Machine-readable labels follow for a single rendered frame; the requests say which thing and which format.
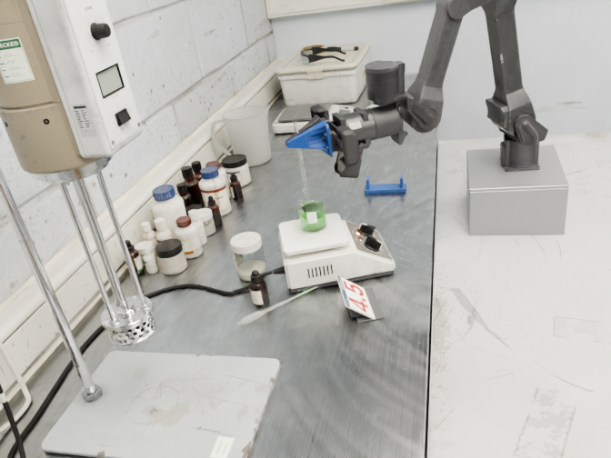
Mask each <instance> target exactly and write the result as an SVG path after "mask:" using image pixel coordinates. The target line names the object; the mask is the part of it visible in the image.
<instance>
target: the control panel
mask: <svg viewBox="0 0 611 458"><path fill-rule="evenodd" d="M346 225H347V227H348V229H349V232H350V234H351V235H352V238H353V240H354V242H355V245H356V248H357V250H359V251H362V252H365V253H369V254H373V255H377V256H380V257H383V258H386V259H389V260H393V259H392V257H391V256H390V254H389V252H388V251H387V249H386V246H385V244H384V242H383V240H382V238H381V236H380V235H379V233H378V231H376V230H374V232H373V236H374V238H375V239H377V240H378V241H380V242H381V243H383V245H382V247H381V248H380V250H379V252H374V251H372V250H369V249H368V248H366V247H365V246H364V242H365V241H366V238H367V237H366V236H364V235H362V234H360V235H359V234H356V233H359V232H358V231H357V229H358V228H359V226H360V225H358V224H353V223H350V222H347V221H346ZM358 237H361V238H362V240H360V239H358Z"/></svg>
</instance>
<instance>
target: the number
mask: <svg viewBox="0 0 611 458"><path fill-rule="evenodd" d="M342 282H343V285H344V287H345V290H346V295H347V298H348V301H349V303H350V306H352V307H354V308H355V309H357V310H360V311H362V312H364V313H366V314H369V315H371V316H372V314H371V312H370V309H369V306H368V304H367V301H366V298H365V295H364V292H363V290H362V288H361V287H359V286H357V285H355V284H352V283H350V282H348V281H347V280H345V279H343V278H342Z"/></svg>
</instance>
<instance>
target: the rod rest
mask: <svg viewBox="0 0 611 458"><path fill-rule="evenodd" d="M364 192H365V194H392V193H405V192H406V184H404V183H403V175H402V174H401V175H400V184H370V178H369V175H368V176H367V177H366V186H365V190H364Z"/></svg>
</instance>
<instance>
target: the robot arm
mask: <svg viewBox="0 0 611 458"><path fill-rule="evenodd" d="M516 2H517V0H436V12H435V15H434V19H433V22H432V25H431V28H430V32H429V36H428V38H427V42H426V48H425V51H424V54H423V58H422V61H421V65H420V67H419V71H418V74H417V77H416V79H415V81H414V82H413V83H412V84H411V86H410V87H409V88H408V89H407V91H405V71H406V64H405V63H403V62H402V61H395V62H394V61H380V60H377V61H374V62H370V63H368V64H366V65H365V71H366V95H367V99H368V100H370V101H373V104H374V105H378V106H375V107H371V108H367V109H363V110H362V109H360V108H359V107H356V108H353V110H354V112H351V113H347V114H339V113H338V112H336V113H332V119H333V121H331V120H330V118H329V112H328V111H327V110H326V109H325V108H324V107H323V106H321V105H313V106H311V108H310V111H311V117H312V119H311V120H310V121H309V122H308V123H307V124H306V125H305V126H303V127H302V128H301V129H300V130H298V133H299V135H297V136H295V134H293V135H292V136H291V137H289V138H288V139H287V140H286V141H285V144H286V146H287V147H288V148H299V149H319V150H322V151H323V152H325V153H326V154H328V155H329V156H331V157H333V152H337V151H338V153H337V158H336V162H335V172H336V173H338V174H339V175H340V177H347V178H357V177H358V176H359V172H360V167H361V163H362V157H363V156H362V154H363V150H364V149H366V150H367V149H369V147H370V146H369V145H370V144H371V141H372V140H375V139H380V138H384V137H388V136H391V139H392V140H394V141H395V142H396V143H397V144H399V145H401V144H402V143H403V142H404V140H405V138H406V136H407V135H408V132H407V131H405V130H404V121H405V122H406V123H407V124H409V125H410V126H411V127H412V128H413V129H415V130H416V131H417V132H418V133H428V132H430V131H432V130H433V129H435V128H437V127H438V125H439V123H440V121H441V118H442V112H443V105H444V96H443V84H444V80H445V77H446V71H447V68H448V66H449V62H450V59H451V56H452V53H453V50H454V47H455V43H456V39H457V36H458V32H459V29H460V26H461V23H462V20H463V17H464V16H465V15H466V14H468V13H469V12H470V11H472V10H474V9H476V8H478V7H479V6H481V7H482V8H483V10H484V12H485V15H486V26H487V32H488V40H489V46H490V54H491V60H492V66H493V73H494V79H495V87H496V89H495V91H494V94H493V96H492V98H488V99H486V106H487V118H489V119H490V120H491V121H492V123H493V124H495V125H496V126H498V129H499V131H500V132H503V133H504V142H501V143H500V158H499V160H500V163H501V165H503V166H504V169H505V172H519V171H533V170H539V169H540V165H539V163H538V156H539V142H541V141H544V140H545V139H546V135H547V132H548V129H546V128H545V127H544V126H542V125H541V124H540V123H538V121H537V120H536V113H535V110H534V107H533V104H532V101H531V100H530V98H529V96H528V94H527V93H526V90H525V88H524V87H523V82H522V74H521V64H520V56H519V48H518V40H517V31H516V15H515V6H516ZM399 107H400V111H399ZM361 143H362V144H361Z"/></svg>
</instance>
